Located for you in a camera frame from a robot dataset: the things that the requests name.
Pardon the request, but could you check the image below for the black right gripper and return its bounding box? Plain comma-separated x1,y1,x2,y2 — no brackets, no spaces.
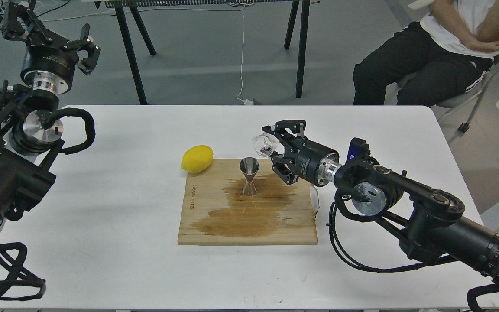
261,120,340,187

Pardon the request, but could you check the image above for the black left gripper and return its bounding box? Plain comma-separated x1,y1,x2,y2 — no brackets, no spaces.
1,1,101,94

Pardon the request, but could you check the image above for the clear glass measuring cup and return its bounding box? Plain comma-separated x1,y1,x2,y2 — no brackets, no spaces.
252,132,280,157

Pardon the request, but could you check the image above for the steel double jigger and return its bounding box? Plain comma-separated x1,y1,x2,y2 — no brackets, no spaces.
239,157,260,197

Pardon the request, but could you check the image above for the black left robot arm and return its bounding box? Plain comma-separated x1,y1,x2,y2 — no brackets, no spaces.
0,0,100,301

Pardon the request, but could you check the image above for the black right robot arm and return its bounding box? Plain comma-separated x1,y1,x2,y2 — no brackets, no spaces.
256,119,499,312

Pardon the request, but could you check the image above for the yellow lemon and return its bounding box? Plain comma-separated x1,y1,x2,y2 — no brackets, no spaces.
181,145,214,174

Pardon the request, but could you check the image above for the wooden cutting board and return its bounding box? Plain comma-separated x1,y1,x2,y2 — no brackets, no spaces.
178,159,318,246

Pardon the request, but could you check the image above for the black-legged table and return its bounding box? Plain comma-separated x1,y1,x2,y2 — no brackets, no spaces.
94,0,321,105

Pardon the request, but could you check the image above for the seated person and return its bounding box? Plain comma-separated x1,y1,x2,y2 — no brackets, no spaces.
353,0,499,106

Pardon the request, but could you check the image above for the white cable on floor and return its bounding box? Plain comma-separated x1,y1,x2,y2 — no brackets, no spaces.
37,3,254,105

